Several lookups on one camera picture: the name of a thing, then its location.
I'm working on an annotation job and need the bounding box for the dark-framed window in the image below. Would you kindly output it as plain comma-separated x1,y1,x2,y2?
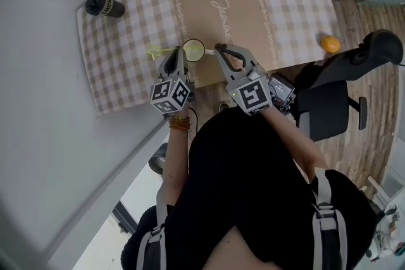
107,199,137,236

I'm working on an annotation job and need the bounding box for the white cabinet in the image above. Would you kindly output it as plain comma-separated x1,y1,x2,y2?
366,167,405,260

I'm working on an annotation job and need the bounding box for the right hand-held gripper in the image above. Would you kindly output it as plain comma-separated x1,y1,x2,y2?
214,44,272,116

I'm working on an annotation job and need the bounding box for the person's right forearm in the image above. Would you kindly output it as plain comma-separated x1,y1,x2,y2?
261,109,327,184

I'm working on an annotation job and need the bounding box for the table with checked tablecloth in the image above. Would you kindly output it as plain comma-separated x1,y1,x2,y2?
76,0,337,116

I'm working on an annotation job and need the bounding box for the black office chair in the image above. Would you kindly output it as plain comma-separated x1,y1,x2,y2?
292,28,405,142

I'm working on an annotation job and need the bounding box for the person's black-clad body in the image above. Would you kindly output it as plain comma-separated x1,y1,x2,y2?
121,107,379,270

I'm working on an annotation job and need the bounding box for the orange fruit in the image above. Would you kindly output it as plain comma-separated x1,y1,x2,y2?
319,35,341,54

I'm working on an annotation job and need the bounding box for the black waste bin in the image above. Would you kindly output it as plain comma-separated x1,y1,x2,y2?
148,142,168,175

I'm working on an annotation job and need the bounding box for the black tumbler bottle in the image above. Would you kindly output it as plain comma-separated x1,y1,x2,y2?
84,0,127,19

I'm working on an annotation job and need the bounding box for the yellow-green star stirrer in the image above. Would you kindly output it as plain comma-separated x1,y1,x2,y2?
147,44,203,60

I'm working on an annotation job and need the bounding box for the black display box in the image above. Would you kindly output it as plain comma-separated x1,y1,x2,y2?
268,73,297,114

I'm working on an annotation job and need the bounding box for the brown bead bracelet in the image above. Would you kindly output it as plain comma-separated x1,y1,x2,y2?
168,116,192,132

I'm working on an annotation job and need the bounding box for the white cup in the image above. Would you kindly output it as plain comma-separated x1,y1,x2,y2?
182,39,216,63

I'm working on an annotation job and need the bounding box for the person's left forearm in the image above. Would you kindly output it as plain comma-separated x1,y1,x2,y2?
157,110,190,205

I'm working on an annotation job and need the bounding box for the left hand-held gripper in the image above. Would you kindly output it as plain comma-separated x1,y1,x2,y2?
149,46,194,114

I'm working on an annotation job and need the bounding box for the grey backpack strap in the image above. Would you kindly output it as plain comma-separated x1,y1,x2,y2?
311,167,349,270
135,176,168,270

